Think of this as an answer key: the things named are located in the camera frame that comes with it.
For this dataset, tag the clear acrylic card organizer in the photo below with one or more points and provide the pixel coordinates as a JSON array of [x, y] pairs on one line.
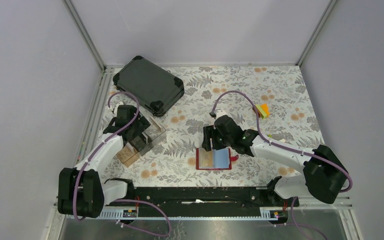
[[150, 138]]

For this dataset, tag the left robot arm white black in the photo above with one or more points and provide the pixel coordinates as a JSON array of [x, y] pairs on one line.
[[83, 190]]

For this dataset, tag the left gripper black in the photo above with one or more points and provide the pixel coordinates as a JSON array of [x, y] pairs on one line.
[[143, 124]]

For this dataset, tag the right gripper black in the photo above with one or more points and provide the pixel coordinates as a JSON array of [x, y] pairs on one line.
[[210, 132]]

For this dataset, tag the gold credit card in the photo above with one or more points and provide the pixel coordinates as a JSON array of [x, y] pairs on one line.
[[205, 159]]

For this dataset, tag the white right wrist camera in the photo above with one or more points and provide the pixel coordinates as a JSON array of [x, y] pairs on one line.
[[215, 114]]

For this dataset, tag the floral patterned table mat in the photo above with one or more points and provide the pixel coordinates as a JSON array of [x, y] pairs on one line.
[[171, 163]]

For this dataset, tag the orange green sticky note block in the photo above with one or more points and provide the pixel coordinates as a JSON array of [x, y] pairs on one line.
[[263, 110]]

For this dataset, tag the wooden block base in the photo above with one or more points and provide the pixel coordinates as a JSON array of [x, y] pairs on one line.
[[127, 157]]

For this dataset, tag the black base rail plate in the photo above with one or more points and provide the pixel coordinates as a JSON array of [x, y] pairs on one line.
[[204, 202]]

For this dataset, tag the red leather card holder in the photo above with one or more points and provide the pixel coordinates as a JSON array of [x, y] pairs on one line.
[[222, 159]]

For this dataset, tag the dark grey hard case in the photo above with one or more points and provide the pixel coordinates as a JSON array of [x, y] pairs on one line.
[[156, 89]]

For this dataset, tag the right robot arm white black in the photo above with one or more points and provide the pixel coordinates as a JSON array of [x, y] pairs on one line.
[[322, 175]]

